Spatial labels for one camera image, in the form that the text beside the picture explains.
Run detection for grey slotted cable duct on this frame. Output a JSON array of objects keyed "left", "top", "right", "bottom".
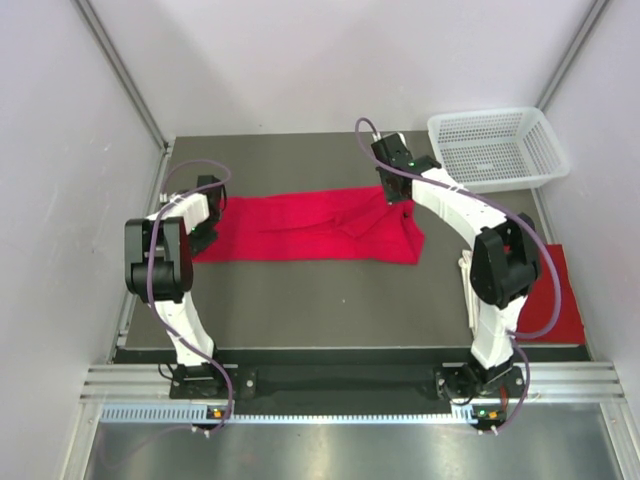
[{"left": 99, "top": 402, "right": 511, "bottom": 425}]

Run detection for left aluminium corner post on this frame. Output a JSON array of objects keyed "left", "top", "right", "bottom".
[{"left": 70, "top": 0, "right": 169, "bottom": 152}]

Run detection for folded dark red t shirt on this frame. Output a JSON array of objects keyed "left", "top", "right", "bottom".
[{"left": 514, "top": 243, "right": 587, "bottom": 346}]

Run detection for folded white t shirt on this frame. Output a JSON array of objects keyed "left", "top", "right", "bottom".
[{"left": 458, "top": 250, "right": 480, "bottom": 337}]

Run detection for aluminium corner post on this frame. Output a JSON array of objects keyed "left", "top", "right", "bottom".
[
  {"left": 70, "top": 0, "right": 169, "bottom": 152},
  {"left": 535, "top": 0, "right": 612, "bottom": 112}
]

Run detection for aluminium front rail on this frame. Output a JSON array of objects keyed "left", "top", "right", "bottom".
[{"left": 80, "top": 362, "right": 625, "bottom": 403}]

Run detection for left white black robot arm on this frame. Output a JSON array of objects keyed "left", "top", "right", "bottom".
[{"left": 124, "top": 175, "right": 227, "bottom": 397}]

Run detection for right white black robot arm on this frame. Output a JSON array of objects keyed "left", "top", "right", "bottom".
[{"left": 371, "top": 132, "right": 540, "bottom": 397}]

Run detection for bright pink-red t shirt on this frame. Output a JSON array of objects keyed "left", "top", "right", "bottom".
[{"left": 194, "top": 186, "right": 425, "bottom": 265}]

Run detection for right aluminium corner post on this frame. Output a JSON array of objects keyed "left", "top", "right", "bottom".
[{"left": 535, "top": 0, "right": 612, "bottom": 112}]

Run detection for white plastic basket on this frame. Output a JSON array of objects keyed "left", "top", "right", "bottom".
[{"left": 427, "top": 107, "right": 570, "bottom": 194}]

